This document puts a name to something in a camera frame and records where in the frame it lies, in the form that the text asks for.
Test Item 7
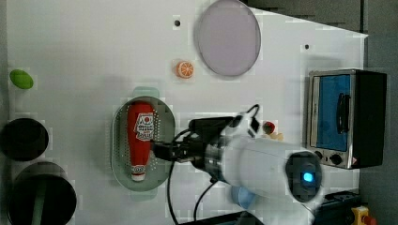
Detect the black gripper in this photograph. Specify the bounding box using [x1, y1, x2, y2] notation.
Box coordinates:
[150, 116, 233, 171]

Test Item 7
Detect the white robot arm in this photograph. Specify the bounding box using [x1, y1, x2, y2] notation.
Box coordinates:
[151, 112, 324, 225]

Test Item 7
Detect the green oval strainer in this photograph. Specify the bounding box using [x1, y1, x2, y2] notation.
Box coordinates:
[111, 86, 176, 202]

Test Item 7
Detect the orange slice toy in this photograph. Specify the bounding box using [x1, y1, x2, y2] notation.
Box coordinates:
[176, 61, 194, 79]

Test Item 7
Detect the blue bowl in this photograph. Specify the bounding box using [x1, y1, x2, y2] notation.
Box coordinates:
[231, 187, 255, 209]

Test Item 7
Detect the small red strawberry toy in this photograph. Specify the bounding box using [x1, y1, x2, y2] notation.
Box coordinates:
[263, 121, 275, 135]

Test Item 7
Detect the round purple plate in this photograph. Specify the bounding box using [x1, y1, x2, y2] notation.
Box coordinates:
[195, 0, 261, 76]

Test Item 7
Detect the black round pot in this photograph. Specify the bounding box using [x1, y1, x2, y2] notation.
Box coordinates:
[1, 118, 49, 161]

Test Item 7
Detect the green lime toy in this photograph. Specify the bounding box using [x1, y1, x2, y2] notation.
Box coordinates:
[9, 69, 34, 89]

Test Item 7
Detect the yellow red emergency button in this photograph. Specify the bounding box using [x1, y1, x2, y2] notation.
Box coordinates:
[351, 206, 377, 225]

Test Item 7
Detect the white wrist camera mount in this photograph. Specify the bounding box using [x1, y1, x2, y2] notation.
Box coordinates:
[228, 104, 260, 138]

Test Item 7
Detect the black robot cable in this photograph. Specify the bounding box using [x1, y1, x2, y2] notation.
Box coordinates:
[166, 129, 220, 225]

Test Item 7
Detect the black pan with green handle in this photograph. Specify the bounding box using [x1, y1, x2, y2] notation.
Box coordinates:
[7, 161, 77, 225]

